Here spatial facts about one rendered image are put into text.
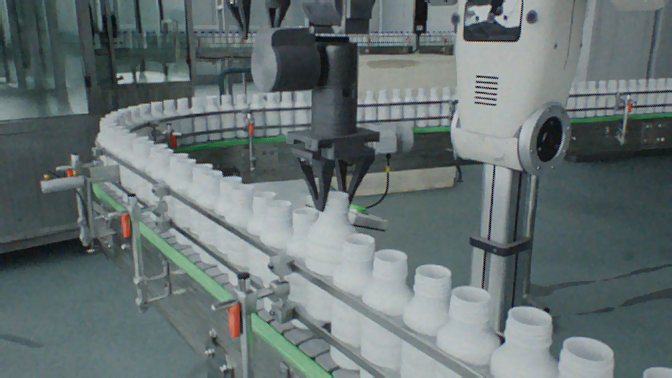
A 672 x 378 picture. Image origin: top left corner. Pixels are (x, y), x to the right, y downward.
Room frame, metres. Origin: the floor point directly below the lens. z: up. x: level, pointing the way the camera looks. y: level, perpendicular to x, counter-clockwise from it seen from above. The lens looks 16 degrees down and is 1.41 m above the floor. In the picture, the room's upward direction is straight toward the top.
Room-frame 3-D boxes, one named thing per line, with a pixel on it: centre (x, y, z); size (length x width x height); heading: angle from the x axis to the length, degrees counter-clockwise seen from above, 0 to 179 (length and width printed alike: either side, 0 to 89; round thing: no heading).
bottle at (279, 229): (0.77, 0.08, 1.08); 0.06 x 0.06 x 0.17
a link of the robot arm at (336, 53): (0.68, 0.01, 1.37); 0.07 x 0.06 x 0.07; 126
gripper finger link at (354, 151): (0.69, 0.00, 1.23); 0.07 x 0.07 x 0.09; 37
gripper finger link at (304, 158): (0.68, 0.01, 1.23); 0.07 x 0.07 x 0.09; 37
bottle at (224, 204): (0.92, 0.18, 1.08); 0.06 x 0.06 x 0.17
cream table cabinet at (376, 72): (5.13, -0.47, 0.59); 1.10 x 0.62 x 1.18; 109
